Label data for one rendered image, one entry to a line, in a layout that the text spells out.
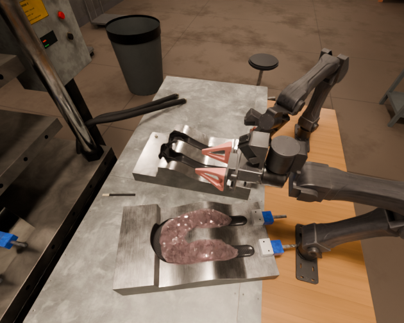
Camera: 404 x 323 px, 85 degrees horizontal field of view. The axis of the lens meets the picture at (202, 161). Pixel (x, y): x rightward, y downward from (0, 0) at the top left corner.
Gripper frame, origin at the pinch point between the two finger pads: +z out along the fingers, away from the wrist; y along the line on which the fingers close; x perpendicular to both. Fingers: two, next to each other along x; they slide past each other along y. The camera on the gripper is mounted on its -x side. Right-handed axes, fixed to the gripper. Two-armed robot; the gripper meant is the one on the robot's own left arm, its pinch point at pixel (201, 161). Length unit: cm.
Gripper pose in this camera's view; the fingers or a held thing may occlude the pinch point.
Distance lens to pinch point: 54.3
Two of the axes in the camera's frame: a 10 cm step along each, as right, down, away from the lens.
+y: -2.5, 7.5, -6.1
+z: -9.7, -1.8, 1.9
